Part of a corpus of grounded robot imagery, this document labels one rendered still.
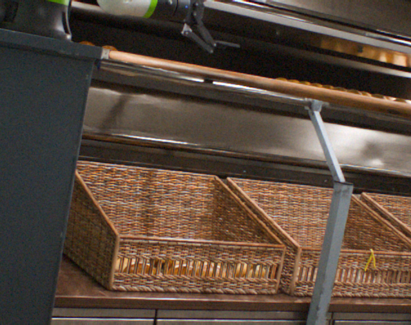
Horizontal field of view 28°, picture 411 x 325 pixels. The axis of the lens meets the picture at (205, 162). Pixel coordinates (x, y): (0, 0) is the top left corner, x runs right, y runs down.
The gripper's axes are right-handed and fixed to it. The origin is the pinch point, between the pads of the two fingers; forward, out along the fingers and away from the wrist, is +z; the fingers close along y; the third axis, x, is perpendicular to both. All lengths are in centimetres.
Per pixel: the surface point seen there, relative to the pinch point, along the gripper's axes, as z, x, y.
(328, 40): 65, -46, -4
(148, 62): 4, -59, 16
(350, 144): 92, -54, 32
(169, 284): -3, -5, 74
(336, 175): 42, 1, 38
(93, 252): -21, -19, 70
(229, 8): 19.8, -40.0, -6.1
